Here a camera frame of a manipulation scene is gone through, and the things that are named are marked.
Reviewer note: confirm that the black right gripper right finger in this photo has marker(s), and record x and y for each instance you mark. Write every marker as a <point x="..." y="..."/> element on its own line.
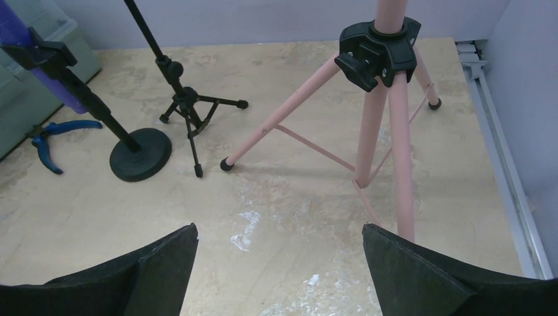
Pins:
<point x="412" y="280"/>

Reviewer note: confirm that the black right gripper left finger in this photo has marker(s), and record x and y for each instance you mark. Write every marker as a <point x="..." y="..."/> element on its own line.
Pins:
<point x="151" y="280"/>

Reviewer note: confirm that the black round-base mic stand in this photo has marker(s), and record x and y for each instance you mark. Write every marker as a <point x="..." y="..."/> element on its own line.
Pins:
<point x="138" y="155"/>

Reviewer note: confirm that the black tripod mic stand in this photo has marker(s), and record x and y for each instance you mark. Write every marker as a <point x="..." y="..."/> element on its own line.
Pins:
<point x="185" y="97"/>

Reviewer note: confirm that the purple toy microphone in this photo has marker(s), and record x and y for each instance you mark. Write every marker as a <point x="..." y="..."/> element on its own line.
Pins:
<point x="48" y="61"/>

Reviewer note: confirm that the clear green plastic storage box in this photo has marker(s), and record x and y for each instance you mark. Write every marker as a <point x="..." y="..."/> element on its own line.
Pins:
<point x="25" y="101"/>

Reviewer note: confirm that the pink music stand tripod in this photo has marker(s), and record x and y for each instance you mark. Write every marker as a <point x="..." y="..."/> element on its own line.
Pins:
<point x="381" y="58"/>

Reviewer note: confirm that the aluminium side rail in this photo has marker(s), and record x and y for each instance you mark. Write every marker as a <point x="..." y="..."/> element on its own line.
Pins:
<point x="528" y="244"/>

